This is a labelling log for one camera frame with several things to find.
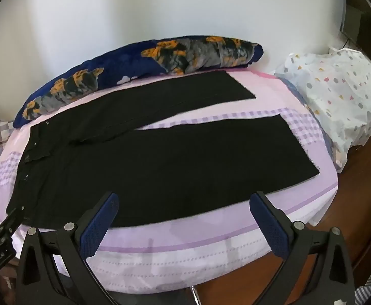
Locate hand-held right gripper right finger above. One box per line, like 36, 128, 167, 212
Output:
249, 191, 356, 305

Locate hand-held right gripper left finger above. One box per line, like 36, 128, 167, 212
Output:
15, 191, 132, 305

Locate dark framed wall panel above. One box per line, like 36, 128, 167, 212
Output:
339, 0, 371, 59

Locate blue cat print blanket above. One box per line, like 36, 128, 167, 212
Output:
14, 37, 264, 130

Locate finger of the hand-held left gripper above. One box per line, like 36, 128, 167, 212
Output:
0, 206, 26, 233

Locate white dotted pillow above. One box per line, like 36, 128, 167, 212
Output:
274, 48, 371, 174

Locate black pants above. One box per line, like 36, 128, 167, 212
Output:
7, 70, 320, 229

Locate pink checked bed sheet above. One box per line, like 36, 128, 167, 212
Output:
0, 69, 338, 293

